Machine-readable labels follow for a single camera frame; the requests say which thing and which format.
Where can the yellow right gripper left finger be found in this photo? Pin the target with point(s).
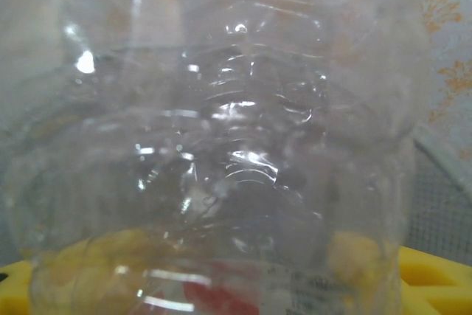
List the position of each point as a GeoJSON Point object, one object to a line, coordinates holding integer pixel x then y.
{"type": "Point", "coordinates": [13, 293]}

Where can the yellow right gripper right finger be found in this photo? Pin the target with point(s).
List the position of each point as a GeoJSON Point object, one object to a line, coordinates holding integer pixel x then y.
{"type": "Point", "coordinates": [435, 285]}

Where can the clear plastic bottle printed label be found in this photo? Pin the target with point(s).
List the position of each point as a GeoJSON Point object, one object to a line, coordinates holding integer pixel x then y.
{"type": "Point", "coordinates": [221, 127]}

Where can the grey metal mesh bin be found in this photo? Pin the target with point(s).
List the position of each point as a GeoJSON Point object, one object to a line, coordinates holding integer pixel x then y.
{"type": "Point", "coordinates": [442, 219]}

